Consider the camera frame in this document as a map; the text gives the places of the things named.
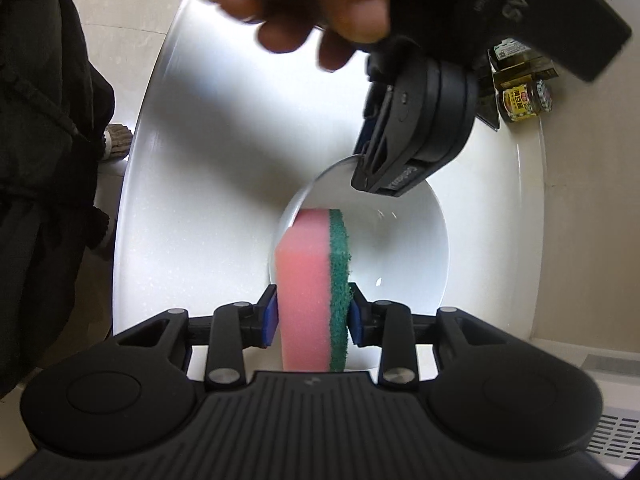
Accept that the white bowl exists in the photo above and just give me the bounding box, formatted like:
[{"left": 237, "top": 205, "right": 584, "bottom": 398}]
[{"left": 268, "top": 153, "right": 450, "bottom": 374}]

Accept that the clear bottle black cap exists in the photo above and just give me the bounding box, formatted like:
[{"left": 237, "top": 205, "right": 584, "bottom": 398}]
[{"left": 492, "top": 42, "right": 532, "bottom": 62}]

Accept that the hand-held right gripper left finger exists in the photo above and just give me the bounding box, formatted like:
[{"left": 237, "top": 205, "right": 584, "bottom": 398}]
[{"left": 114, "top": 284, "right": 279, "bottom": 393}]

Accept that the fuzzy grey slipper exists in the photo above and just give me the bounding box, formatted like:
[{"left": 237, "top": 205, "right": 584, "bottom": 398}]
[{"left": 101, "top": 122, "right": 135, "bottom": 162}]

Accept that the black glass gas stove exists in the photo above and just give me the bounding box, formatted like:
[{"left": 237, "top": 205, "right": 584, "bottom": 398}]
[{"left": 474, "top": 50, "right": 502, "bottom": 133}]

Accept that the person's left hand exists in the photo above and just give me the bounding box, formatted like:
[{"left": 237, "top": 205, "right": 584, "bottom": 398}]
[{"left": 202, "top": 0, "right": 393, "bottom": 73}]

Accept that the pink and green sponge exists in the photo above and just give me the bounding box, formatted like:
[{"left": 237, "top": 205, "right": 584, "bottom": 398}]
[{"left": 274, "top": 208, "right": 355, "bottom": 374}]

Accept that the yellow label jar checkered lid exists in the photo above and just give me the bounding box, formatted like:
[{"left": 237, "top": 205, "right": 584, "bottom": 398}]
[{"left": 501, "top": 80, "right": 554, "bottom": 124}]

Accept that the person's black jacket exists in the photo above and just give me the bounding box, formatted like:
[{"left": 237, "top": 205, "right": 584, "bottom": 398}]
[{"left": 0, "top": 0, "right": 117, "bottom": 402}]

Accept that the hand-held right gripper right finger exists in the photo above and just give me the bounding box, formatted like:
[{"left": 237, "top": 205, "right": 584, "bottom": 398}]
[{"left": 347, "top": 282, "right": 507, "bottom": 391}]

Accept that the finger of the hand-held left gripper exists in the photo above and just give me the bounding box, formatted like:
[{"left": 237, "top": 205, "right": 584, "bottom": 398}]
[{"left": 351, "top": 55, "right": 402, "bottom": 196}]

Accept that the white vent grille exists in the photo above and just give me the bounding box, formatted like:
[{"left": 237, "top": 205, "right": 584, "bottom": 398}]
[{"left": 580, "top": 354, "right": 640, "bottom": 467}]

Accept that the dark bottle gold label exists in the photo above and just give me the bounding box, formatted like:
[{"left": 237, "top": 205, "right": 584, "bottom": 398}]
[{"left": 492, "top": 57, "right": 559, "bottom": 92}]

